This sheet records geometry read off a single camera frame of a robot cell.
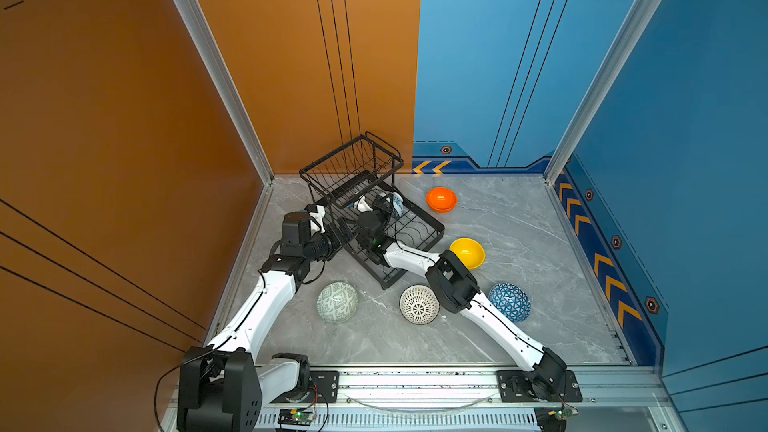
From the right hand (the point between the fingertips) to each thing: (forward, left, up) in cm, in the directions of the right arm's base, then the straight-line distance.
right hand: (393, 195), depth 100 cm
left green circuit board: (-60, +23, -12) cm, 65 cm away
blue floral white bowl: (-2, -2, -1) cm, 3 cm away
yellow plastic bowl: (-17, -25, -9) cm, 32 cm away
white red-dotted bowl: (-33, -8, -11) cm, 36 cm away
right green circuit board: (-59, -40, -10) cm, 72 cm away
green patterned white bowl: (-33, +17, -11) cm, 38 cm away
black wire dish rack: (+6, +9, +8) cm, 13 cm away
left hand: (-19, +10, +8) cm, 23 cm away
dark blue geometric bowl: (-32, -35, -11) cm, 48 cm away
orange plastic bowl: (+5, -18, -8) cm, 20 cm away
